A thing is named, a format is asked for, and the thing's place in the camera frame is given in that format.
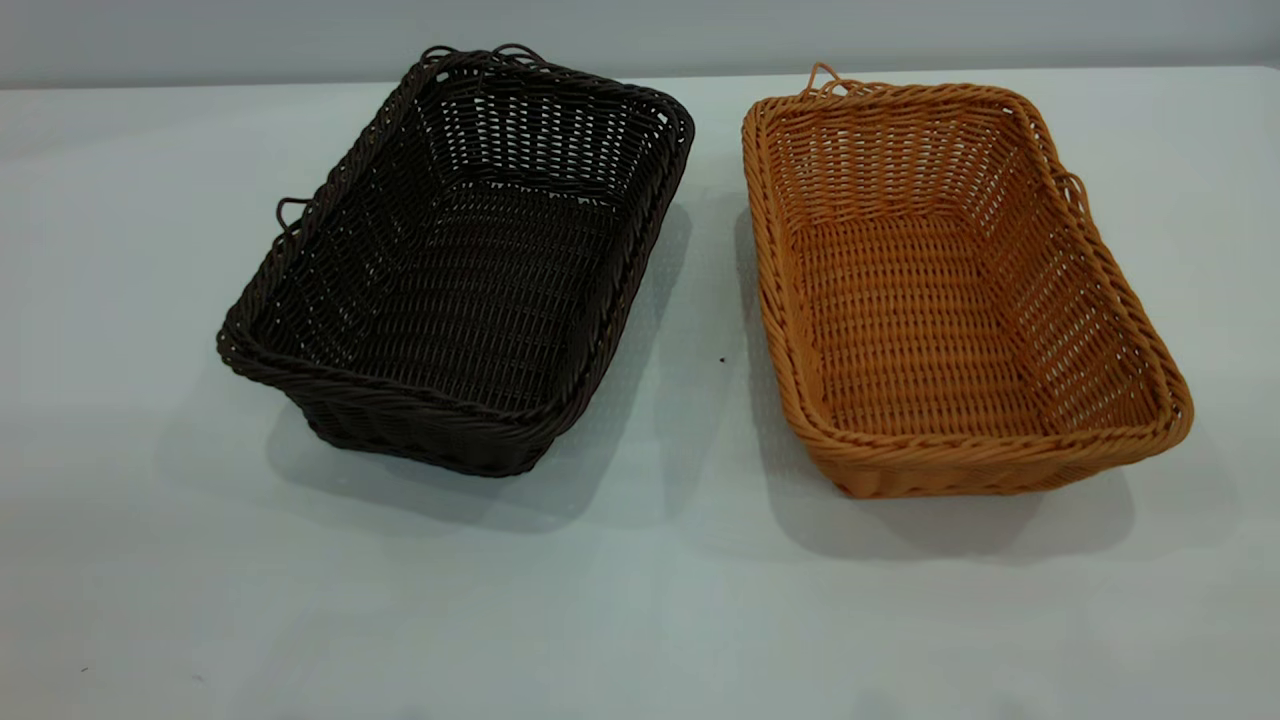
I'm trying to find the orange wicker basket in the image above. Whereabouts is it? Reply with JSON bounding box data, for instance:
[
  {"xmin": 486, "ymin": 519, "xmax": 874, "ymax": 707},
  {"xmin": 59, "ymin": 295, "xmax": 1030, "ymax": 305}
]
[{"xmin": 741, "ymin": 62, "xmax": 1195, "ymax": 499}]

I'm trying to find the black wicker basket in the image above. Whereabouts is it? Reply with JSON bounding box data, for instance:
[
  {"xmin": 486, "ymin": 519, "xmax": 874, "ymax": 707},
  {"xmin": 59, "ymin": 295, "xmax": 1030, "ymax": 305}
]
[{"xmin": 216, "ymin": 43, "xmax": 696, "ymax": 478}]

